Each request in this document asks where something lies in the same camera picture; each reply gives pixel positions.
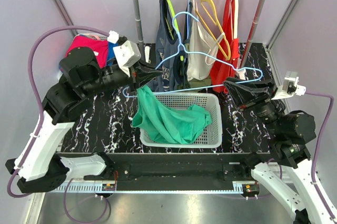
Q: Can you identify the white hanger under red top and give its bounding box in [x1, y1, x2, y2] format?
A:
[230, 0, 239, 39]

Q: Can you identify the light blue wire hanger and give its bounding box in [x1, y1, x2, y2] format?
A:
[122, 11, 264, 98]

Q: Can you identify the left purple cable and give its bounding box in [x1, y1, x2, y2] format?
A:
[6, 25, 116, 222]

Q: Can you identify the small white basket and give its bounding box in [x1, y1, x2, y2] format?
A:
[65, 33, 108, 68]

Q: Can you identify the folded clothes stack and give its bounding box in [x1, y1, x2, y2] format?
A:
[60, 35, 116, 81]

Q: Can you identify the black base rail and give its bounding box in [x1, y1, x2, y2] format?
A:
[51, 151, 274, 192]

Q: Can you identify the navy blue tank top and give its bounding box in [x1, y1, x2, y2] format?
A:
[148, 0, 187, 92]

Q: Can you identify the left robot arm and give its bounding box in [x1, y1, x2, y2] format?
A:
[5, 47, 162, 197]

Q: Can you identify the white tank top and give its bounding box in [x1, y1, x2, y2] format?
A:
[187, 0, 218, 81]

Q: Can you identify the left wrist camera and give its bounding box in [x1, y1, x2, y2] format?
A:
[107, 30, 141, 69]

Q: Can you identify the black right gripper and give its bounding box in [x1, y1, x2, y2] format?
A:
[222, 75, 283, 136]

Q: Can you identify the yellow plastic hanger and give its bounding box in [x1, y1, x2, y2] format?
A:
[190, 0, 232, 60]

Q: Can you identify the red tank top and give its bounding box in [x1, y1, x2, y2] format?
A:
[210, 0, 240, 93]

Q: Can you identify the lime green hanger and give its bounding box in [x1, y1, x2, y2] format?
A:
[156, 0, 185, 66]

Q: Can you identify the white plastic mesh basket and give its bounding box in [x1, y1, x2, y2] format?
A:
[140, 93, 222, 149]

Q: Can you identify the olive green tank top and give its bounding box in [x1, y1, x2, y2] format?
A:
[177, 42, 212, 90]

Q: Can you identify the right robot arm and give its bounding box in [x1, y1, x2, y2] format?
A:
[224, 76, 336, 223]

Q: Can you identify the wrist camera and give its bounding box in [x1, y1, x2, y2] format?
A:
[107, 30, 141, 69]
[272, 71, 306, 100]

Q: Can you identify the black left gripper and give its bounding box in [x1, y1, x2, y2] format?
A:
[82, 58, 164, 97]

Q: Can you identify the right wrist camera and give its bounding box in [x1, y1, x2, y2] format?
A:
[272, 71, 306, 100]

